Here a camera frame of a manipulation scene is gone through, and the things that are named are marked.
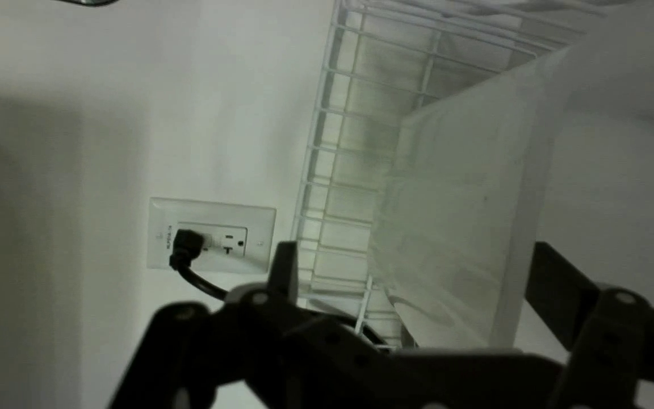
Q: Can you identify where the white wire dish rack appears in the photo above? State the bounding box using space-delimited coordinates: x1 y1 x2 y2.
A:
296 0 611 348

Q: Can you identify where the white wall outlet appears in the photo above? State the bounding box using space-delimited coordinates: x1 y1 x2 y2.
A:
147 198 278 274

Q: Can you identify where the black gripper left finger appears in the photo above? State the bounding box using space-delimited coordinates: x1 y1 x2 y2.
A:
107 242 389 409

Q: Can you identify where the black power cord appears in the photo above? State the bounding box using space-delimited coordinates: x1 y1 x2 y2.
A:
169 227 390 348

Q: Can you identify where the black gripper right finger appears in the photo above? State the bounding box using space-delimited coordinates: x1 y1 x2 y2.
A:
526 242 654 409

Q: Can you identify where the translucent plastic container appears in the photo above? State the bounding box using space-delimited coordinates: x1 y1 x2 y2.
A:
368 0 654 348

